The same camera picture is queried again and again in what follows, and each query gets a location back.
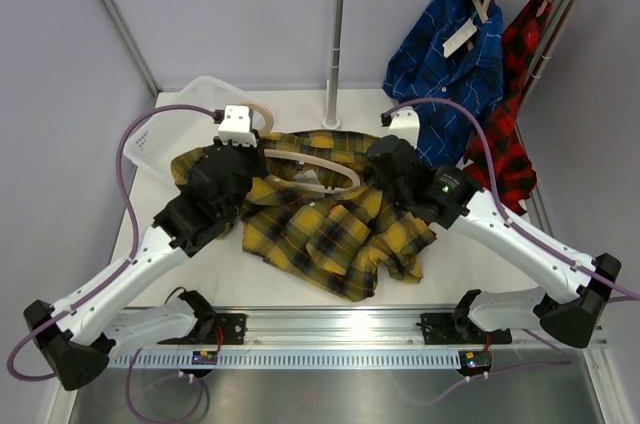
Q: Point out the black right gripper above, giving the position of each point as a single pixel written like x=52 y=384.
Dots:
x=381 y=185

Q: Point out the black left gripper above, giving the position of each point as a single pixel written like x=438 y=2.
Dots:
x=256 y=153

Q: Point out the yellow plaid shirt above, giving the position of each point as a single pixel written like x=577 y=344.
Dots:
x=337 y=241

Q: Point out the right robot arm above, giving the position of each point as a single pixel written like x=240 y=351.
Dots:
x=572 y=288

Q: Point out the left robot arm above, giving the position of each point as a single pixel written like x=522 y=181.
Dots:
x=81 y=333

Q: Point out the red plaid shirt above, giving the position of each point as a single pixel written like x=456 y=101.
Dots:
x=514 y=173

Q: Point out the blue plaid shirt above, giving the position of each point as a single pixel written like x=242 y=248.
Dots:
x=450 y=53

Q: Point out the white plastic basket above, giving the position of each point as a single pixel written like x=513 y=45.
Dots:
x=167 y=135

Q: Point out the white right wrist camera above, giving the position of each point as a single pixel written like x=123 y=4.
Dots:
x=404 y=124

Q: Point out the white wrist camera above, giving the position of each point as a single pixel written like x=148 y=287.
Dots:
x=404 y=124
x=236 y=127

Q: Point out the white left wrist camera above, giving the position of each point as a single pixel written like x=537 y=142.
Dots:
x=236 y=127

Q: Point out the aluminium mounting rail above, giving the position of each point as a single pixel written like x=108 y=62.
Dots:
x=340 y=327

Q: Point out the white slotted cable duct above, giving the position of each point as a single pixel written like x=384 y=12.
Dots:
x=291 y=359

